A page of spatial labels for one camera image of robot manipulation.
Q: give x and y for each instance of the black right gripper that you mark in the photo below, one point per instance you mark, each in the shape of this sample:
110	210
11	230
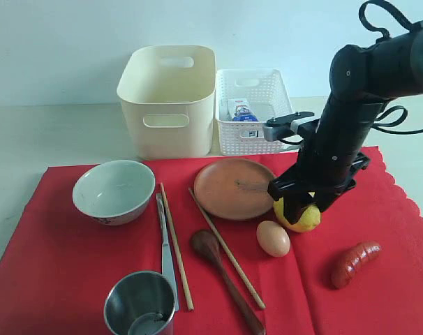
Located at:
328	160

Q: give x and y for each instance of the yellow lemon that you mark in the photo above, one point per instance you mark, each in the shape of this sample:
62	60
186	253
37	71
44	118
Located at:
309	220

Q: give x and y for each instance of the red sausage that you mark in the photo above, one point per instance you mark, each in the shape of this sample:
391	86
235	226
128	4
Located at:
351	262

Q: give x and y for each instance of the blue white milk carton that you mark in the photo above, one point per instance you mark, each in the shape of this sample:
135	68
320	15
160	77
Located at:
239	110

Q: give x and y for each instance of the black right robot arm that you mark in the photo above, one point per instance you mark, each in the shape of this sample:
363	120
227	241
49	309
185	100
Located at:
363	82

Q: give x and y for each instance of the brown egg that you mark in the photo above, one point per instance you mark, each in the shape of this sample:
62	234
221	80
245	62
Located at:
273	239

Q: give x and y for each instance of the brown round plate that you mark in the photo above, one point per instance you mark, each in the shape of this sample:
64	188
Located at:
234	189

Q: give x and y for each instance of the red table cloth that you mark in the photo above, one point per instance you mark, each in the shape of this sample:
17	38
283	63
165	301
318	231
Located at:
60	265

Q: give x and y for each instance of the right wooden chopstick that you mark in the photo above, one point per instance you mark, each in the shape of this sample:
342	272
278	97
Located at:
230	255

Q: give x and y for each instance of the wooden chopstick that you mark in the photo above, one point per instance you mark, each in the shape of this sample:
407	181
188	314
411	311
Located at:
182	273
230	255

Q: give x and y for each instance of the dark wooden spoon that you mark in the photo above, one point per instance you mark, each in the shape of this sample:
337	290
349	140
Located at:
205	244

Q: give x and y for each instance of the white perforated plastic basket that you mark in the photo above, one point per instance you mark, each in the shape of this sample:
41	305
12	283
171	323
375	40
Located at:
265	95

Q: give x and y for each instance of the left wooden chopstick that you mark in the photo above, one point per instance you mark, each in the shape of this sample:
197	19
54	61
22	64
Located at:
182	273

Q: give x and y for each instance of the metal table knife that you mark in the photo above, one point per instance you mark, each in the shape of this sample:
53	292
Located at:
167	266

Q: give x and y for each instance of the cream plastic storage bin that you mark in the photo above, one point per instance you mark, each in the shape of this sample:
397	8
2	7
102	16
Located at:
167	99

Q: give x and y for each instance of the white ceramic bowl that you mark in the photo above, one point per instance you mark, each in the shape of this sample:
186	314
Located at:
114	193

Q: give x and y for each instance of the stainless steel cup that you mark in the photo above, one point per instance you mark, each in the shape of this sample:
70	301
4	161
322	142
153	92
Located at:
140	303

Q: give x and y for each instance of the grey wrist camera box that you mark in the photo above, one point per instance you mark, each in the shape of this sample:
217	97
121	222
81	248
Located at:
279	128

